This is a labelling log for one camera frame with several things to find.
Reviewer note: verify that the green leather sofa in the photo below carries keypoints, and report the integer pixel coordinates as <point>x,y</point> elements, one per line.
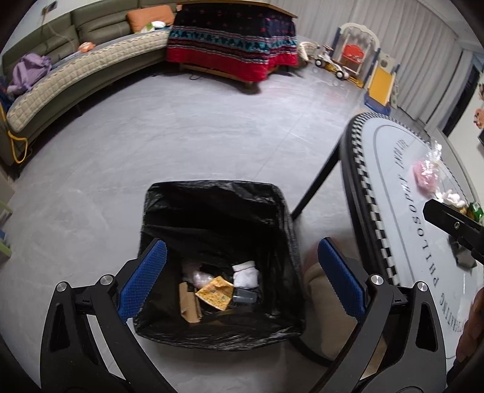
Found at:
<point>102,20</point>

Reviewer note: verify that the yellow printed wrapper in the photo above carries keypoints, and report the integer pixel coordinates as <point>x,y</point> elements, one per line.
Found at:
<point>213,294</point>

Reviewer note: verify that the children's swing frame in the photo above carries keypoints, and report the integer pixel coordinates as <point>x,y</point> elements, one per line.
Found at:
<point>355,53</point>

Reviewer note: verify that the person's leg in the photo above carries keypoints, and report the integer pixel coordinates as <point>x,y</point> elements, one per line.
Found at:
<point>325,302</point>

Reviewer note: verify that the beige quilted sofa mat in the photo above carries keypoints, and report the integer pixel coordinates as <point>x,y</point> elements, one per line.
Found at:
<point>94,64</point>

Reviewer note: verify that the white rocking toy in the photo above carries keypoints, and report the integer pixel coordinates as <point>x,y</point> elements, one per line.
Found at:
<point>308,51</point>

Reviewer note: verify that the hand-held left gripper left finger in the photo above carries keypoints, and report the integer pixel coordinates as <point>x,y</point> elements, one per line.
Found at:
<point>145,276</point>

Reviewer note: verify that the wall outlet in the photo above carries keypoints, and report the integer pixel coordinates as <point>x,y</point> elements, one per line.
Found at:
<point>49,7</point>

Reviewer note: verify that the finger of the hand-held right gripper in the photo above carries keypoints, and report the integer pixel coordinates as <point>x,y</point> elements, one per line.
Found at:
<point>453,223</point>

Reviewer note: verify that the clear plastic bag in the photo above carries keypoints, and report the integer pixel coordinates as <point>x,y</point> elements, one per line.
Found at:
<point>198,276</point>

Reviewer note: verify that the orange cushion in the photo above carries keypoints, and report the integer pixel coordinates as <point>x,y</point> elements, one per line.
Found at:
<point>145,17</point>

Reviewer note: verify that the person's right forearm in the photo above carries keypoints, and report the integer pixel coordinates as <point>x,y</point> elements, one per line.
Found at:
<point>472,328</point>

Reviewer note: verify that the colourful children's shelf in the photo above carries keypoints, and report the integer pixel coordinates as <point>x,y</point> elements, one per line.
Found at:
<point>3,230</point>

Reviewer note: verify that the white ride-on toy car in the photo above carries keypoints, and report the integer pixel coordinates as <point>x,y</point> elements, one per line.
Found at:
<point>332,64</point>

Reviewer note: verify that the wooden table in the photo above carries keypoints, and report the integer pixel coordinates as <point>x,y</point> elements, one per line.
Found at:
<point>279,10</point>

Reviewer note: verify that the small orange toy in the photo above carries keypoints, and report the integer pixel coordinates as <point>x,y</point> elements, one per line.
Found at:
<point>86,46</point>

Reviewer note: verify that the green packet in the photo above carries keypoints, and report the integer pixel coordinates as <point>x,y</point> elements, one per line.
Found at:
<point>476,211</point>

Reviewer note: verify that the round black glass table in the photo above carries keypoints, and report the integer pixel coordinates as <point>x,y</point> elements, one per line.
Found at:
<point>412,242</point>

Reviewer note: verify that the pink snack bag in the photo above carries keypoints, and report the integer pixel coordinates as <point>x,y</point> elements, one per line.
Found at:
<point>425,175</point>

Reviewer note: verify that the yellow children's slide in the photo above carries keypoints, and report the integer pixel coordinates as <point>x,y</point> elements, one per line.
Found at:
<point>382,85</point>

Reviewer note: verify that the grey curtain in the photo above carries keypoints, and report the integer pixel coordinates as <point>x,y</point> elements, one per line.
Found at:
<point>423,56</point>

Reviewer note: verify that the brown cardboard piece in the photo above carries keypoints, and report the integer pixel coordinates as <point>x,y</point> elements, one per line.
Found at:
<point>188,304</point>

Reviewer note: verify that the dark plastic container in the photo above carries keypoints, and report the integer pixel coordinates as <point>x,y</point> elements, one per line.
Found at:
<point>245,296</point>

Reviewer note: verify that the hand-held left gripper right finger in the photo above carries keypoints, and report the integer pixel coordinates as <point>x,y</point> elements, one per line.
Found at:
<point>340,279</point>

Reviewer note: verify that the blue bag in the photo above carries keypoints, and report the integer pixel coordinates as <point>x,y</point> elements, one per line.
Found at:
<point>3,96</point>

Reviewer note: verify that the white tissue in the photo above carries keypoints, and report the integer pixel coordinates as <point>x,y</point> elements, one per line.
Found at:
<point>452,198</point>

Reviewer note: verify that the patterned red and black blanket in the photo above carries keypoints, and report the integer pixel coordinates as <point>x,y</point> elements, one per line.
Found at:
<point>230,41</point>

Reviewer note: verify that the bin with black bag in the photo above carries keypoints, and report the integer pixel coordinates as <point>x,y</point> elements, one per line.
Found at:
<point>211,211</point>

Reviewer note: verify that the grey cabinet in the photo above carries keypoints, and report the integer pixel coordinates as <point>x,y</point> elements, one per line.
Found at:
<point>4,187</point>

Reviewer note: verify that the purple backpack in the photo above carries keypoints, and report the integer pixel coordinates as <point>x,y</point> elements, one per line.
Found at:
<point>28,73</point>

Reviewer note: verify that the green and white soft toy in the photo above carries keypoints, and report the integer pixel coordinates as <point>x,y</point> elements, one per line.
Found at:
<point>155,25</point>

